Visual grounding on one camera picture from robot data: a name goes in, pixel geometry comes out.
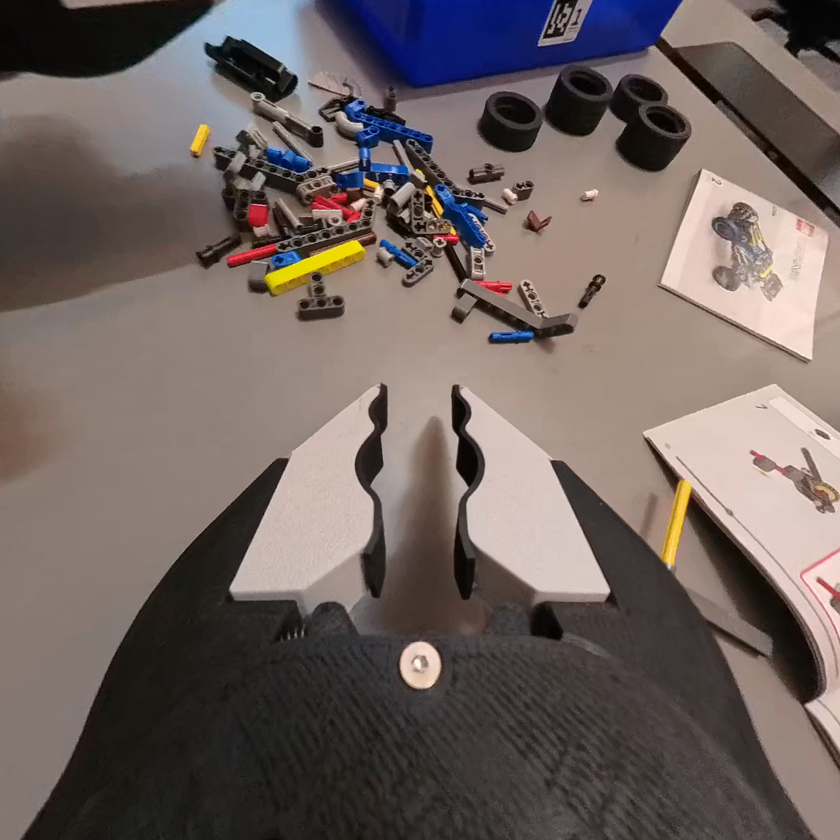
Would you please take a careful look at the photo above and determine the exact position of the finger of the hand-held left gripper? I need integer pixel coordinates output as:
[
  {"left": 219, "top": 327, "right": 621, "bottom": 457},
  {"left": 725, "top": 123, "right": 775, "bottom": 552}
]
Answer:
[{"left": 60, "top": 0, "right": 215, "bottom": 10}]

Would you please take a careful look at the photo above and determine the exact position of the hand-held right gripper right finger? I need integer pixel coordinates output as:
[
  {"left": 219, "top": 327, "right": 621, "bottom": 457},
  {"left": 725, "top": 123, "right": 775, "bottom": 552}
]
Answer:
[{"left": 450, "top": 385, "right": 613, "bottom": 610}]

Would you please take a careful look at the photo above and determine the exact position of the black lego panel piece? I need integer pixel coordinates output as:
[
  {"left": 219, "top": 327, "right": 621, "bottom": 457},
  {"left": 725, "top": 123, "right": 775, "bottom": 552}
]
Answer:
[{"left": 203, "top": 36, "right": 301, "bottom": 104}]

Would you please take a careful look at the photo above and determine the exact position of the grey beam yellow axle assembly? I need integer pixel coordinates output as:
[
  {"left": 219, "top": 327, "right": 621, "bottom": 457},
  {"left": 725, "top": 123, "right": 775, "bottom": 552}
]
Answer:
[{"left": 646, "top": 479, "right": 775, "bottom": 658}]

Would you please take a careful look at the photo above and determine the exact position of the small car cover booklet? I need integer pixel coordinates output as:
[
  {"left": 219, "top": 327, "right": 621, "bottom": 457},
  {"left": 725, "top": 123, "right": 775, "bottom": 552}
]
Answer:
[{"left": 658, "top": 168, "right": 830, "bottom": 364}]

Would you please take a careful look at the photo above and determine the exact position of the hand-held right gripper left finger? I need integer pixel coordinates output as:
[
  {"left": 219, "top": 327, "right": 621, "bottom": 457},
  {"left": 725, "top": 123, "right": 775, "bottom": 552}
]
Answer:
[{"left": 228, "top": 382, "right": 389, "bottom": 613}]

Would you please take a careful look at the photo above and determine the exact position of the pile of lego pieces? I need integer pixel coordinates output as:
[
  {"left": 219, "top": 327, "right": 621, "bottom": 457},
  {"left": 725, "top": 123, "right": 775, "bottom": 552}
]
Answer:
[{"left": 189, "top": 84, "right": 608, "bottom": 347}]

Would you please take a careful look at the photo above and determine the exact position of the blue plastic bin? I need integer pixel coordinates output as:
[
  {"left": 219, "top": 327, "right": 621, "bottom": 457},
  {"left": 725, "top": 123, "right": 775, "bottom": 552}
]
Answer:
[{"left": 315, "top": 0, "right": 685, "bottom": 91}]

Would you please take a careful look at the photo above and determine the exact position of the black rubber lego tire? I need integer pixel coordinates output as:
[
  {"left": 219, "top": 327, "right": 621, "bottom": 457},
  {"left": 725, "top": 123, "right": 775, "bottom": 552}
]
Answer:
[
  {"left": 610, "top": 74, "right": 669, "bottom": 122},
  {"left": 546, "top": 66, "right": 613, "bottom": 137},
  {"left": 479, "top": 92, "right": 544, "bottom": 153},
  {"left": 617, "top": 101, "right": 692, "bottom": 173}
]

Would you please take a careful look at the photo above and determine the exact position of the open instruction booklet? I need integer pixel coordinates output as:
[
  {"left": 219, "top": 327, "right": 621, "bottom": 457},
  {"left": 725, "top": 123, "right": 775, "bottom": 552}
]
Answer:
[{"left": 642, "top": 384, "right": 840, "bottom": 756}]

